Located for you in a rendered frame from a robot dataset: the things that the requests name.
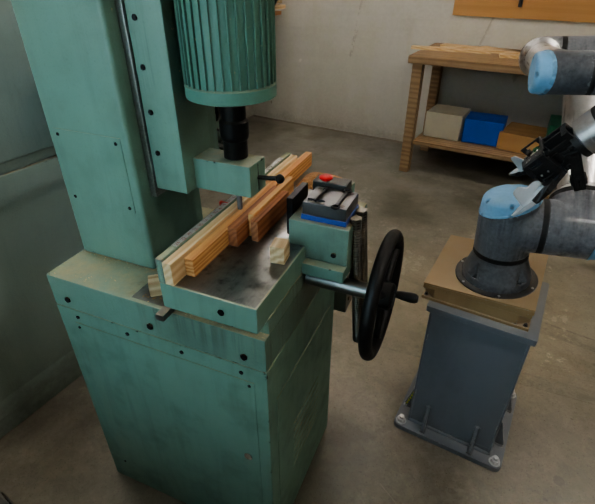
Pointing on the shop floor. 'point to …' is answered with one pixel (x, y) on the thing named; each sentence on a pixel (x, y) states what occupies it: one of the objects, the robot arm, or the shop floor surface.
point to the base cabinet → (208, 409)
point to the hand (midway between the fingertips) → (512, 196)
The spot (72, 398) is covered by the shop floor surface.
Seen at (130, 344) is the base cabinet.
